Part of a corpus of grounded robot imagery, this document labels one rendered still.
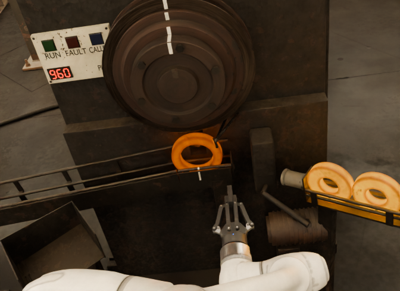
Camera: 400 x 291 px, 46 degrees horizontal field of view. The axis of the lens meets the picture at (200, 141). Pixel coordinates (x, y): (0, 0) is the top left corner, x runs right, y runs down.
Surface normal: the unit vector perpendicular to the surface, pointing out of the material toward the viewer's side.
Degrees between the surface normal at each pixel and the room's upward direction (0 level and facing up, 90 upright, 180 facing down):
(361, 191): 90
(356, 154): 0
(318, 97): 0
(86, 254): 5
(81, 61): 90
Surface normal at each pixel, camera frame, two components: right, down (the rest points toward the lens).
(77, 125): -0.15, -0.78
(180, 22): 0.07, -0.44
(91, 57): 0.00, 0.62
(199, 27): 0.32, -0.39
